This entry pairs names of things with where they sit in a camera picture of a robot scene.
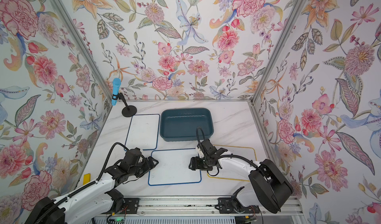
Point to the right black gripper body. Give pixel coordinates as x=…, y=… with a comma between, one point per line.
x=207, y=159

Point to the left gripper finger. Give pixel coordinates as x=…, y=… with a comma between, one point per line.
x=150, y=162
x=141, y=171

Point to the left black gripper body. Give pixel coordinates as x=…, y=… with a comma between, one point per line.
x=133, y=169

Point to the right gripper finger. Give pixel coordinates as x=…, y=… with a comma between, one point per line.
x=219, y=152
x=196, y=163

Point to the bright blue framed whiteboard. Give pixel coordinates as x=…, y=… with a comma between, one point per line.
x=173, y=168

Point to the yellow framed whiteboard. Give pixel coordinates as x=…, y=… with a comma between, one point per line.
x=246, y=152

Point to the dark blue framed whiteboard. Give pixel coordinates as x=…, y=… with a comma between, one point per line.
x=143, y=132

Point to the teal plastic storage box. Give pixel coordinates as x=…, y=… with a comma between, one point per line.
x=185, y=124

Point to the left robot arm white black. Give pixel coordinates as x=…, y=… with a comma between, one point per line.
x=98, y=196

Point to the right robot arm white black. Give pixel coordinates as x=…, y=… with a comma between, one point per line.
x=270, y=187

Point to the yellow block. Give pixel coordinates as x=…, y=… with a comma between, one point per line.
x=86, y=178

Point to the black microphone stand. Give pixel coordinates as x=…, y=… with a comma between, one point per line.
x=128, y=111

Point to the blue microphone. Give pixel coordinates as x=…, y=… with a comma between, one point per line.
x=115, y=92

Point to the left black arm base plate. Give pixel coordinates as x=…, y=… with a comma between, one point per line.
x=125, y=206

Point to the aluminium mounting rail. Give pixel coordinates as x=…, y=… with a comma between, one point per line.
x=198, y=210

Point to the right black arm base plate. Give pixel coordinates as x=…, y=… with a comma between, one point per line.
x=231, y=205

